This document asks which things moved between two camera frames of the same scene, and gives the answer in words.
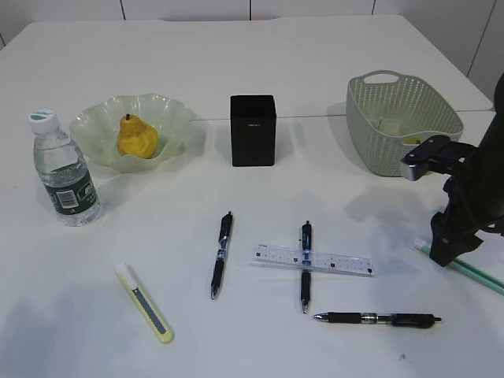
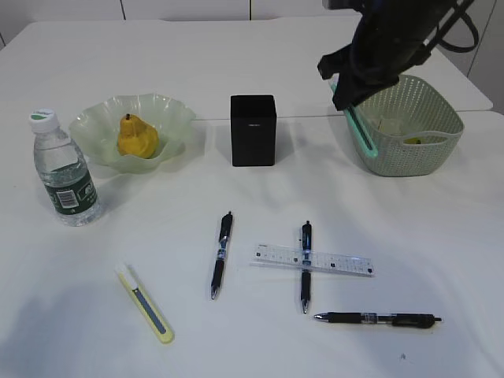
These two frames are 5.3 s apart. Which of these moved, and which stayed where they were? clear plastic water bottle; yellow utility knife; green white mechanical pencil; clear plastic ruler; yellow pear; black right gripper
Moved: black right gripper; green white mechanical pencil
Stayed: yellow pear; clear plastic ruler; clear plastic water bottle; yellow utility knife
